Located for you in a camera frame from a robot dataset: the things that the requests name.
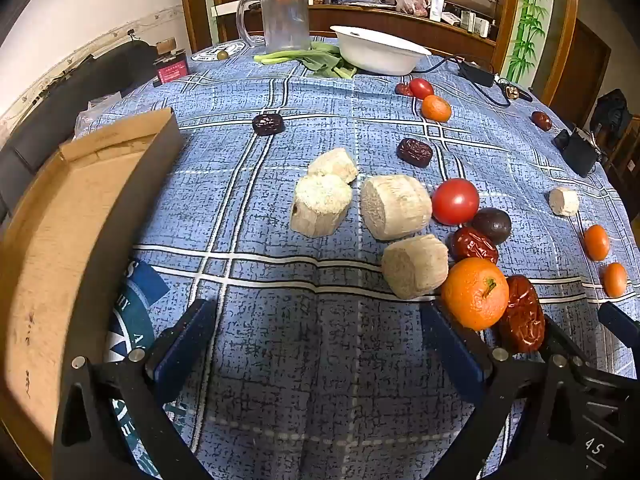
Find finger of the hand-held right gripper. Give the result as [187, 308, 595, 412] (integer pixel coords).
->
[546, 316, 603, 391]
[597, 301, 640, 378]

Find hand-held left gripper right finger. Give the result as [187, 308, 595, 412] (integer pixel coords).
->
[419, 304, 587, 480]

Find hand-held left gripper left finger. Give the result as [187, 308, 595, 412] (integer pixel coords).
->
[52, 299, 217, 480]

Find orange tangerine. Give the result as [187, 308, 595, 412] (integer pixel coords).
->
[421, 95, 453, 123]
[602, 262, 629, 299]
[583, 224, 611, 262]
[440, 257, 511, 332]

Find brown cardboard box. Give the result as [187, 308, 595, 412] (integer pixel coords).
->
[0, 107, 183, 463]

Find blue plaid tablecloth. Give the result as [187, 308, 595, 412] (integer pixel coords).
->
[72, 35, 640, 480]

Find dark purple passion fruit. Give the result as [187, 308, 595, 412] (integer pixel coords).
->
[471, 207, 513, 246]

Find dark wooden furniture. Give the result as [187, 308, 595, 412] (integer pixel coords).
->
[597, 115, 640, 196]

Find black round container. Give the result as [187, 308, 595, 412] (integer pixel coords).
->
[552, 127, 601, 178]

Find dark hanging jacket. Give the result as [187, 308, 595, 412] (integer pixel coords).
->
[589, 88, 634, 137]

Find clear plastic bag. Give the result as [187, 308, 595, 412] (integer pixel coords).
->
[74, 92, 123, 139]

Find black sofa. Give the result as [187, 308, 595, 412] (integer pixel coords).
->
[0, 42, 161, 216]

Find pink box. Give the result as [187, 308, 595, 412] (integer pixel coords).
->
[153, 50, 191, 86]

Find black power adapter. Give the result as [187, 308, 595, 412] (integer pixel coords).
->
[457, 61, 497, 87]

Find leafy green vegetable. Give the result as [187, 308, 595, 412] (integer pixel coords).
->
[254, 42, 343, 66]
[300, 57, 358, 80]

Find white bowl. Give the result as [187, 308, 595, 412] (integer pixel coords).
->
[330, 25, 432, 75]

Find small white boxes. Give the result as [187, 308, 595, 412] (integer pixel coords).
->
[459, 9, 495, 39]

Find clear glass pitcher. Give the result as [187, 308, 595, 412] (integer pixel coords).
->
[236, 0, 311, 54]

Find wooden cabinet with glass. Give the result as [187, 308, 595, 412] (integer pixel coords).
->
[177, 0, 523, 73]

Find black cable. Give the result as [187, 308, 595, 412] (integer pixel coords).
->
[415, 55, 535, 109]

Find green bamboo wall sticker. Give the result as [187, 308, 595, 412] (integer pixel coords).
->
[504, 0, 549, 88]

